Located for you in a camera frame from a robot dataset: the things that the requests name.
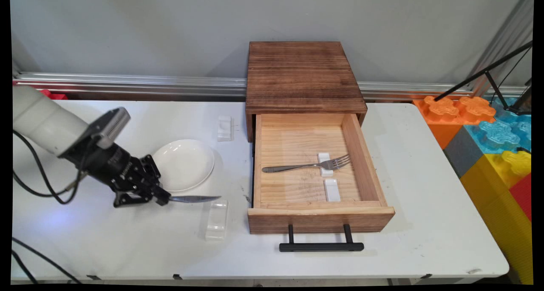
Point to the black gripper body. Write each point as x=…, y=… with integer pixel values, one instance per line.
x=106, y=165

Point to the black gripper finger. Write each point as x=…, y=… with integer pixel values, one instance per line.
x=129, y=199
x=155, y=182

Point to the silver table knife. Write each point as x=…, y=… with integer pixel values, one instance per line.
x=193, y=199

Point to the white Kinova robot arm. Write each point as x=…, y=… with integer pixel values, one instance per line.
x=42, y=121

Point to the white round plate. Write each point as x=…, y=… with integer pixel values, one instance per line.
x=187, y=165

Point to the clear plastic cutlery rest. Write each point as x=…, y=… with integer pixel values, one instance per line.
x=216, y=221

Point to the small red block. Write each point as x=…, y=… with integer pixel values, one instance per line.
x=55, y=95

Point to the white ceramic cutlery rest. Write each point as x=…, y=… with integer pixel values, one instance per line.
x=326, y=170
x=332, y=190
x=225, y=128

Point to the silver fork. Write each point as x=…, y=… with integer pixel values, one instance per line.
x=297, y=167

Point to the light wooden drawer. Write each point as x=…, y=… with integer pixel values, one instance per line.
x=314, y=185

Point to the dark wooden cabinet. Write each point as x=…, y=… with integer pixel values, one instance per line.
x=301, y=78

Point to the orange giant building block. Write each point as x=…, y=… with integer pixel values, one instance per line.
x=446, y=117

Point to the grey giant building block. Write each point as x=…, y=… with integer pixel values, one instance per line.
x=465, y=153

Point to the black tripod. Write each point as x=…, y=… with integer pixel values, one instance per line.
x=484, y=73

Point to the yellow giant building block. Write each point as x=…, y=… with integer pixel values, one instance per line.
x=501, y=206

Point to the blue giant building block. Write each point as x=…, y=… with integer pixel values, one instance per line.
x=499, y=134

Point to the red giant building block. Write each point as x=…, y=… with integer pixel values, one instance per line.
x=522, y=195

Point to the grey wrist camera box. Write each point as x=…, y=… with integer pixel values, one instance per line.
x=108, y=127

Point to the aluminium rail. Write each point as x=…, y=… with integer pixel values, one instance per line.
x=161, y=86

